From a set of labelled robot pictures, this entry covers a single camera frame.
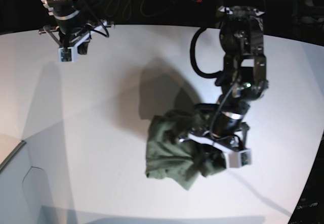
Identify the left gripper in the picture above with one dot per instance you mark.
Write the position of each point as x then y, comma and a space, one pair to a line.
232, 143

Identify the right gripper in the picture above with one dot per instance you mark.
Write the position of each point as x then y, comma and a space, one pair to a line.
73, 36

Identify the green t-shirt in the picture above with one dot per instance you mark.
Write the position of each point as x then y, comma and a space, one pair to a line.
171, 154

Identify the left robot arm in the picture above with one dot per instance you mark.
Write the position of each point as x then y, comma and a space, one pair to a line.
243, 78

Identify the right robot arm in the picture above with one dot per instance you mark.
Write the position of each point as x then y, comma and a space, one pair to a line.
68, 9

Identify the grey cardboard box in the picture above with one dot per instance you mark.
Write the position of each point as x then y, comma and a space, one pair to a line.
35, 187

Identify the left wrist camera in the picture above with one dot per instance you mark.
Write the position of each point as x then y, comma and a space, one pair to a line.
240, 159

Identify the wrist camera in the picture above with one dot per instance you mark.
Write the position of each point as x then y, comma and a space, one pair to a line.
240, 159
67, 54

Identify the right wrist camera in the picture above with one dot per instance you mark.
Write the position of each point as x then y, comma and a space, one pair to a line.
67, 54

